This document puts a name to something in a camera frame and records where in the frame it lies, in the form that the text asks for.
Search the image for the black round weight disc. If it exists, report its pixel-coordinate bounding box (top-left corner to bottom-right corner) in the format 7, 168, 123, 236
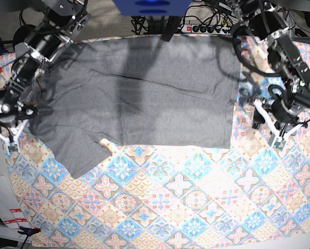
12, 24, 35, 46

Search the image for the white power strip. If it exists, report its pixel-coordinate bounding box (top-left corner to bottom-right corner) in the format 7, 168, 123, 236
178, 24, 231, 35

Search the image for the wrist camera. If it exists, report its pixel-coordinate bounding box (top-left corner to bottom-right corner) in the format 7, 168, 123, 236
273, 137, 286, 151
7, 144, 19, 154

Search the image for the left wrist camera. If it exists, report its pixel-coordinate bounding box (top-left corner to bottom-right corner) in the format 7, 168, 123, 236
273, 137, 286, 151

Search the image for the grey T-shirt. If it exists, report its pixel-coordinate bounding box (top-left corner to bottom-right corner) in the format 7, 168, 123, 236
29, 36, 240, 178

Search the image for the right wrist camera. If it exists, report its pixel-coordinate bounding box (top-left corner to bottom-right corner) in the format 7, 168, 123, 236
7, 144, 19, 154

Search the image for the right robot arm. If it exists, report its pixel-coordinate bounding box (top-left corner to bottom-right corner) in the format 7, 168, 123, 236
0, 1, 90, 151

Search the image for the blue orange clamp bottom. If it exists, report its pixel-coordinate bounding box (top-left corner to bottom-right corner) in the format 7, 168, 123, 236
18, 226, 41, 237

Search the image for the patterned tile tablecloth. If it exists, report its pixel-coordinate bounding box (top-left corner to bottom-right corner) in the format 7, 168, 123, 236
0, 34, 310, 249

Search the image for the black centre post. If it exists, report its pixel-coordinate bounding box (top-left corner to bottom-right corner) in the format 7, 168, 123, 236
160, 16, 182, 42

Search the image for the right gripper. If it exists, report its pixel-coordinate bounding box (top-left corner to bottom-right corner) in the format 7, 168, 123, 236
0, 90, 38, 148

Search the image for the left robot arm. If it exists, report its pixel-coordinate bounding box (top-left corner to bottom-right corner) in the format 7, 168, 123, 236
227, 1, 310, 149

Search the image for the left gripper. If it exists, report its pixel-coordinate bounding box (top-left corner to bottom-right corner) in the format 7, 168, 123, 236
252, 88, 310, 145

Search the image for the white box with labels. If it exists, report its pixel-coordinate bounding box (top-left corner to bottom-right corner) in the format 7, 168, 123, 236
0, 176, 31, 243

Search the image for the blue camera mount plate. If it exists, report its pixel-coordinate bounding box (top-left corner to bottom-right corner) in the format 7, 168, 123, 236
113, 0, 192, 16

